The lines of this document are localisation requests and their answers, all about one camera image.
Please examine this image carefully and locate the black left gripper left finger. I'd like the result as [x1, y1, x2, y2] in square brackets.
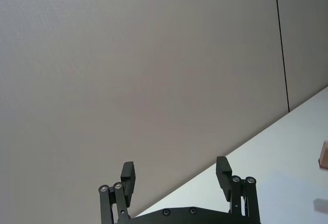
[98, 161, 136, 224]

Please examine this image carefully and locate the brown cardboard box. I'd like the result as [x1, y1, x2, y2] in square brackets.
[318, 140, 328, 169]

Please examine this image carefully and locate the white table cloth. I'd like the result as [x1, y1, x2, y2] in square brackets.
[134, 86, 328, 224]

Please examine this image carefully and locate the small grey block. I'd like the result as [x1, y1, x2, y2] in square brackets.
[313, 198, 328, 213]

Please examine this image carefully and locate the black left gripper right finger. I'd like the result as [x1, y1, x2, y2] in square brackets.
[215, 156, 261, 224]

